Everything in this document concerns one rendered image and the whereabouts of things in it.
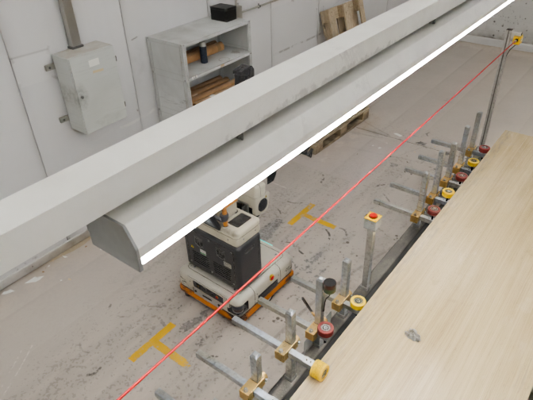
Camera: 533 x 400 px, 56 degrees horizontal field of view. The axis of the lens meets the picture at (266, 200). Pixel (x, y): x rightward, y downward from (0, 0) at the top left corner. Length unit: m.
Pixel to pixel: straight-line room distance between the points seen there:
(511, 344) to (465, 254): 0.64
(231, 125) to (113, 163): 0.22
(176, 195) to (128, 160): 0.10
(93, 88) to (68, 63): 0.27
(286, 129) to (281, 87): 0.08
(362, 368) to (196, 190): 1.73
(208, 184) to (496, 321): 2.13
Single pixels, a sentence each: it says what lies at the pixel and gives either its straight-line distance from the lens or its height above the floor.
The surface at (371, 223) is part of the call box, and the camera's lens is 2.70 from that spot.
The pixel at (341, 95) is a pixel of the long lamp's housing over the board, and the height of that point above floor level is 2.37.
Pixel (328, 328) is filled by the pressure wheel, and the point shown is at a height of 0.90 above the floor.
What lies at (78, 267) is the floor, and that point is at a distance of 4.55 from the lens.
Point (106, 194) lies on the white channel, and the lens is 0.71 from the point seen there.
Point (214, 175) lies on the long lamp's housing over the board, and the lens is 0.84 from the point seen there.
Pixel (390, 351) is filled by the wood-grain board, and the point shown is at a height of 0.90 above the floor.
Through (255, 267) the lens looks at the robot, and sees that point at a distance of 3.58.
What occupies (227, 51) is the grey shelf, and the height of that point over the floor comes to 1.26.
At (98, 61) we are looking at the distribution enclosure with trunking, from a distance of 4.12.
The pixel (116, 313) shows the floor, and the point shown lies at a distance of 4.04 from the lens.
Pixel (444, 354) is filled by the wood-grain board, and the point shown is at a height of 0.90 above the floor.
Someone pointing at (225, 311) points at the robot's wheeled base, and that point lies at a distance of 3.71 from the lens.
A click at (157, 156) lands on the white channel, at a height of 2.45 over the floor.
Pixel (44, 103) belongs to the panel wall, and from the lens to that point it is 4.22.
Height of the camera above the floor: 2.81
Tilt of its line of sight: 34 degrees down
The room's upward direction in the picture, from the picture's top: 2 degrees counter-clockwise
